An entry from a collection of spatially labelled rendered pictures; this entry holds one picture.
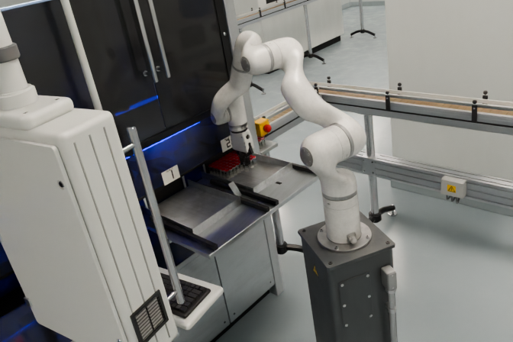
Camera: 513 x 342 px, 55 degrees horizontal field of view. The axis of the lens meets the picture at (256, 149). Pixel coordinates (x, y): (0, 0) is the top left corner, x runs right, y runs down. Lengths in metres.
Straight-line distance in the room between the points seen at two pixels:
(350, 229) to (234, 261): 0.94
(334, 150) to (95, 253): 0.75
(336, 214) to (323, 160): 0.23
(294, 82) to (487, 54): 1.70
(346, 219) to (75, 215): 0.87
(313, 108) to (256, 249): 1.17
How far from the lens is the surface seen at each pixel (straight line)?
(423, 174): 2.86
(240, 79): 1.93
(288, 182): 2.13
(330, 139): 1.53
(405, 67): 3.36
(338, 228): 1.70
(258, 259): 2.64
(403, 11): 3.27
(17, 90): 1.37
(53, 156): 1.20
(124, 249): 1.35
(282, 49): 1.71
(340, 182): 1.59
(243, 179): 2.22
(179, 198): 2.18
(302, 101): 1.61
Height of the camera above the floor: 1.90
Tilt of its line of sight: 24 degrees down
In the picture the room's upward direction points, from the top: 10 degrees counter-clockwise
